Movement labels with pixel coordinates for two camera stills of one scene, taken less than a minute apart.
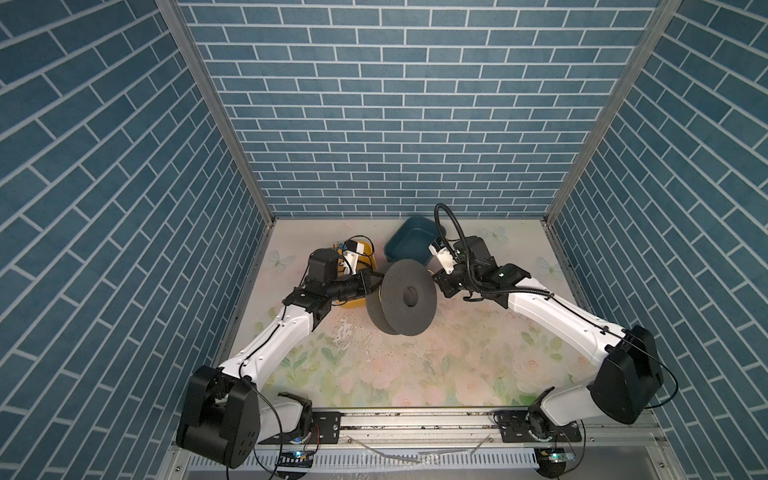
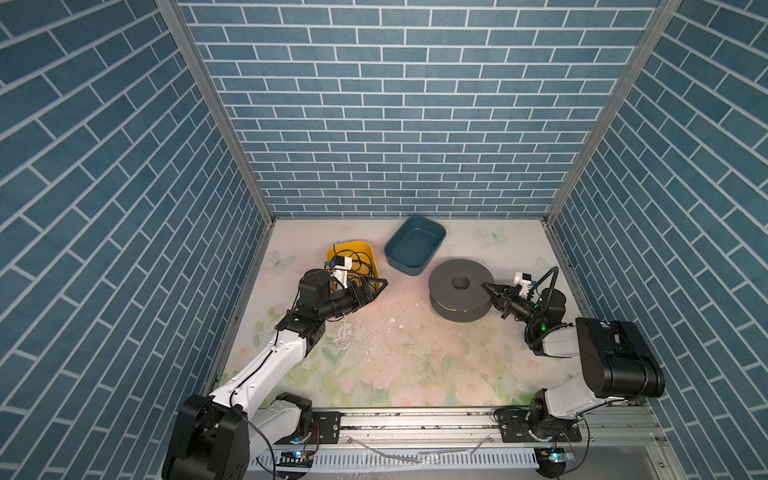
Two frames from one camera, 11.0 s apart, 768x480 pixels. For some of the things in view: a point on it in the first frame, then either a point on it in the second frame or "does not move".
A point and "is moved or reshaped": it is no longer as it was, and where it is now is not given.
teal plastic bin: [412, 240] does not move
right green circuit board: [558, 455] does not move
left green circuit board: [296, 458] does not move
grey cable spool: [405, 300] is moved or reshaped
